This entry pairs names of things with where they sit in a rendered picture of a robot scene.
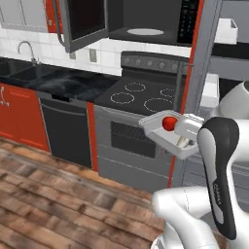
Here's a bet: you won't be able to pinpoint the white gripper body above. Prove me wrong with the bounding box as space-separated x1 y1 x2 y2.
174 113 205 142

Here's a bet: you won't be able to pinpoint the pale fish piece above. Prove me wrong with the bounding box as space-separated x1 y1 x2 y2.
176 135 193 149

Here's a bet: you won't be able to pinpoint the red tomato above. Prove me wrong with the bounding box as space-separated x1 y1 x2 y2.
161 116 179 132

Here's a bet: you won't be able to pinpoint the grey oven door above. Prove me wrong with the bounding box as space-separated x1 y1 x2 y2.
93 105 176 167

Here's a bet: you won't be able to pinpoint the white microwave turntable plate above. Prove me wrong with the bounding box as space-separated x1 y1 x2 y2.
125 27 165 37

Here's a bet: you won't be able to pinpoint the black microwave oven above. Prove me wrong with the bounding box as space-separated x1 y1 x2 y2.
107 0 200 47

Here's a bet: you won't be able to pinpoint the grey microwave door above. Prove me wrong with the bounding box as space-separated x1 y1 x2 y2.
53 0 110 54

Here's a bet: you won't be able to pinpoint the red cupboard door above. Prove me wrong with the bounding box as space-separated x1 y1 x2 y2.
0 82 52 154

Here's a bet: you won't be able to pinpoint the white fridge drawer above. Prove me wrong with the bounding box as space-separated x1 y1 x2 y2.
199 73 221 110

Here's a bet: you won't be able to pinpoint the grey stove with black hob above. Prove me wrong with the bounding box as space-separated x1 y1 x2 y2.
92 51 193 195

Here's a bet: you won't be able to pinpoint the grey fridge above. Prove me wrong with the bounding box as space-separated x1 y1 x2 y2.
170 0 249 198

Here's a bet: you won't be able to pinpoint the white box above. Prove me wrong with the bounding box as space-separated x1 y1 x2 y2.
214 18 239 46

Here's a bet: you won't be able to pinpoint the black dishwasher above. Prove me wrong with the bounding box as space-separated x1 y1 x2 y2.
36 90 93 169

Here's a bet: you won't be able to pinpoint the silver tap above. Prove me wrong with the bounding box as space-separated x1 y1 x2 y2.
17 40 41 66

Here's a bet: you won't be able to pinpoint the black sink basin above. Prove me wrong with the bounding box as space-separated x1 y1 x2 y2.
0 57 61 83

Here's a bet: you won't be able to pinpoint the silver cupboard handle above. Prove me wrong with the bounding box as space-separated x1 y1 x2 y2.
0 87 11 108

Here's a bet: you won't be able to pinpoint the grey wall cupboards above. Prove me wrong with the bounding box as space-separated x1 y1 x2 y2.
0 0 50 33

